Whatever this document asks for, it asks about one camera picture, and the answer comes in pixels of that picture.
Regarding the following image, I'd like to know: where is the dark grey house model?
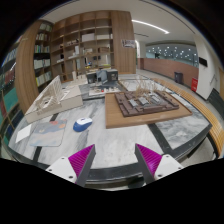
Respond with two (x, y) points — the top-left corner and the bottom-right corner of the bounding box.
(86, 69), (118, 87)

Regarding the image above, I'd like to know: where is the blue and white computer mouse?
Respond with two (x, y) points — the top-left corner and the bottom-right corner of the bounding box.
(73, 118), (92, 132)

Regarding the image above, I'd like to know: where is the black trash bin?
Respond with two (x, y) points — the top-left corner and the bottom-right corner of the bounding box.
(174, 72), (183, 84)

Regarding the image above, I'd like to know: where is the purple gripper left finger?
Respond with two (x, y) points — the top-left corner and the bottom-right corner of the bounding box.
(46, 145), (96, 187)

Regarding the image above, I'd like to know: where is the clear acrylic model case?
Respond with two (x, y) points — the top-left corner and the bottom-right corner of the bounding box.
(118, 74), (164, 91)

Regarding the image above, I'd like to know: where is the brown building model on board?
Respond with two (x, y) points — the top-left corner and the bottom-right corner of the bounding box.
(105, 90), (192, 129)

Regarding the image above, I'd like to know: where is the large wooden bookshelf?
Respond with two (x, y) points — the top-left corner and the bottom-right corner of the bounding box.
(51, 10), (136, 82)

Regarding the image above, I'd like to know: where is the grey patterned mouse pad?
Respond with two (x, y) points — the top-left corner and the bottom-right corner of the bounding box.
(30, 120), (67, 147)

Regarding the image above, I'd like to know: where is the white architectural model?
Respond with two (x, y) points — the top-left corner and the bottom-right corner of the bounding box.
(25, 77), (83, 123)

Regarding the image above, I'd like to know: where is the side bookshelf with books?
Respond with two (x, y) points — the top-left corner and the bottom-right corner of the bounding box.
(34, 21), (52, 92)

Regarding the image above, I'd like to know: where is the red sign stand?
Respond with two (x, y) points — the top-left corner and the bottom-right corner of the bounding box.
(191, 78), (198, 92)

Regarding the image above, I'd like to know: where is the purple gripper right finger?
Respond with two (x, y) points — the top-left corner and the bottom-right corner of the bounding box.
(135, 144), (183, 184)

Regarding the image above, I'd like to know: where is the wall poster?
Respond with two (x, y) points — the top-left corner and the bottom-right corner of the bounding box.
(121, 39), (135, 48)

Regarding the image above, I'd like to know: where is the white paper sheet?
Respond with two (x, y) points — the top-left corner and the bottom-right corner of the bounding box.
(16, 125), (31, 143)

